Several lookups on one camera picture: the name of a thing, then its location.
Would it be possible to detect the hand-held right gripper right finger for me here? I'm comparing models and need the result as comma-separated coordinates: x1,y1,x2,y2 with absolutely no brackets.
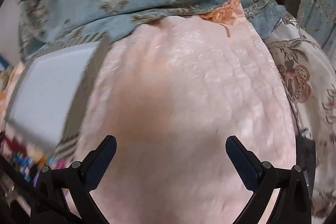
225,135,313,224

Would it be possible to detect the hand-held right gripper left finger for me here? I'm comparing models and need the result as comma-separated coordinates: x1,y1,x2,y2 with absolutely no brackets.
30,135,117,224

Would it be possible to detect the white box with striped rim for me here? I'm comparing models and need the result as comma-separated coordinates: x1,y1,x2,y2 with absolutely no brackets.
5,35,113,159

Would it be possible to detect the dark object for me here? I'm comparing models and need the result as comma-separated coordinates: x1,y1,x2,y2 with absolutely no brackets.
295,128,317,201

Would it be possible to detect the pink quilted blanket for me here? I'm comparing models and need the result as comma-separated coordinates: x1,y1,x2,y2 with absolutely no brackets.
0,0,300,224

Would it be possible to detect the floral bed sheet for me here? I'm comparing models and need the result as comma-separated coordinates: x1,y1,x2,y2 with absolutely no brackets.
262,11,336,203

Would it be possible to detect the multicolour bead bracelet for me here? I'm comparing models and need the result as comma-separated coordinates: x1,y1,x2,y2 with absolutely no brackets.
9,135,62,184

